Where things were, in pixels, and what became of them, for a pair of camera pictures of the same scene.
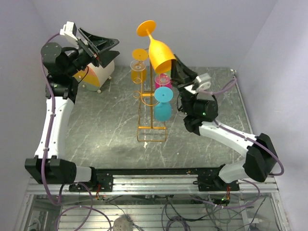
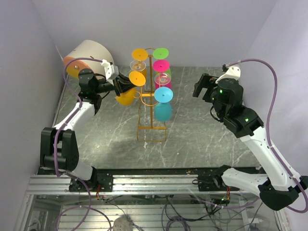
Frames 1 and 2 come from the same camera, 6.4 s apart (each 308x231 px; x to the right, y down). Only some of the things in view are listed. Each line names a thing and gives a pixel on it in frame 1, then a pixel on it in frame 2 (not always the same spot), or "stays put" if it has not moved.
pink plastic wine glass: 162,80 stays put
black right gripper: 177,76 → 208,81
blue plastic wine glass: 162,108 stays put
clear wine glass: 138,65 stays put
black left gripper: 100,44 → 119,87
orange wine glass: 160,56 → 127,98
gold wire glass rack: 146,132 stays put
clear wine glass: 162,79 stays put
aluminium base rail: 150,185 stays put
